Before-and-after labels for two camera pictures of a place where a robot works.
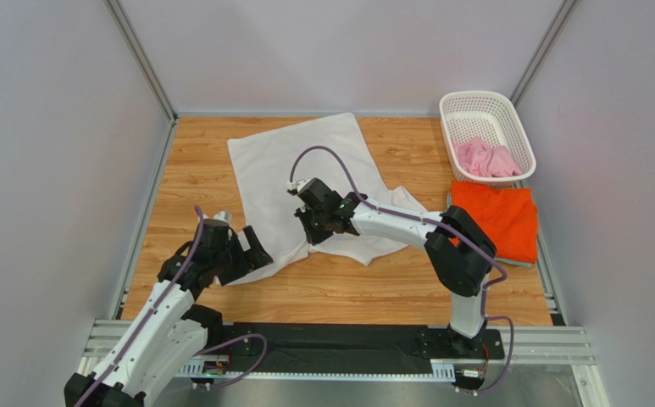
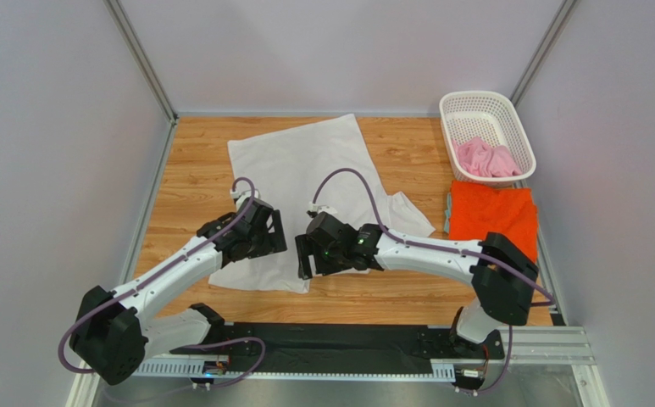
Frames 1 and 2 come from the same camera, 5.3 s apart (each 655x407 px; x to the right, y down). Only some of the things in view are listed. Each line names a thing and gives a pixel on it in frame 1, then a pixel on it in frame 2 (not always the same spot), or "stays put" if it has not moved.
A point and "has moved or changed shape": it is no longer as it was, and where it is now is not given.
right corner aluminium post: x=543 y=51 stays put
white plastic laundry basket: x=487 y=137 stays put
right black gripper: x=316 y=215 → x=307 y=255
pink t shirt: x=478 y=158 stays put
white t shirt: x=265 y=164 has moved or changed shape
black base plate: x=329 y=348 stays put
